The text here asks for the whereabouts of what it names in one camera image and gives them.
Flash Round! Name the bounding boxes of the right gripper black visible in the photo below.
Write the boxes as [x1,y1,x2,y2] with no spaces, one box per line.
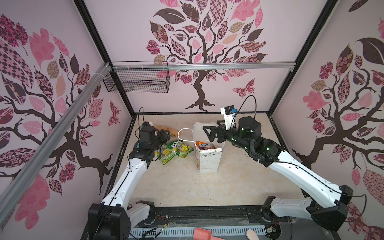
[203,119,252,153]

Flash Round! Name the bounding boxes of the orange red snack packet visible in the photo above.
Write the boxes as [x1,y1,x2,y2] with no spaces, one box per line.
[196,141,215,151]

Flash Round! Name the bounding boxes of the green snack packet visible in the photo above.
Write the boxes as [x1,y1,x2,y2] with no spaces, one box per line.
[153,144,176,165]
[168,140,194,158]

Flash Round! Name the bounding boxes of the white patterned paper bag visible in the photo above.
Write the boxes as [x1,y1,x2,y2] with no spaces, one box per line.
[178,122,225,175]

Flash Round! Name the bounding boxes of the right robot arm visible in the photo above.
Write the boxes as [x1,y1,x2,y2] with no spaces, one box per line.
[202,117,353,232]

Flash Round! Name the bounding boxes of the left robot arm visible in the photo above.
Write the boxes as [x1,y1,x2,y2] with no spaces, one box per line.
[88,122,171,240]

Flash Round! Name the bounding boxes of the pink plastic scoop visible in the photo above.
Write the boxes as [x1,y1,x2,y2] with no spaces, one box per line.
[193,228,224,240]

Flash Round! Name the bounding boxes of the beige round object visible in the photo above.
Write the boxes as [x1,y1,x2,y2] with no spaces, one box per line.
[246,229,259,240]

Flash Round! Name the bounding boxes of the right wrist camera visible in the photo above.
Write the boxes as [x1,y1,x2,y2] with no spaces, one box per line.
[221,105,237,130]

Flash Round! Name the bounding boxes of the black wire basket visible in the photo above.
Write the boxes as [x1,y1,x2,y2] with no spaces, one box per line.
[103,60,171,93]

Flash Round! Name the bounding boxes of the aluminium rail back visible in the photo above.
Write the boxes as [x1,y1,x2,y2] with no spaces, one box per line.
[113,62,296,71]

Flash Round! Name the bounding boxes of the aluminium rail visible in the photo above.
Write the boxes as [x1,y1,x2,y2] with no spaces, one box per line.
[0,62,112,226]
[113,62,296,71]

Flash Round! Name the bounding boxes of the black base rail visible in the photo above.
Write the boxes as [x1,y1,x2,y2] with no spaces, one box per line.
[80,203,342,240]

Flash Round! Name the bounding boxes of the white slotted cable duct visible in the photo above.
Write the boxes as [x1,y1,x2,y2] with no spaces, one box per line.
[129,226,267,240]

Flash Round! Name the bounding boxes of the aluminium rail left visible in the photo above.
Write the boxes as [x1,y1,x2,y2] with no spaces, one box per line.
[0,62,112,226]

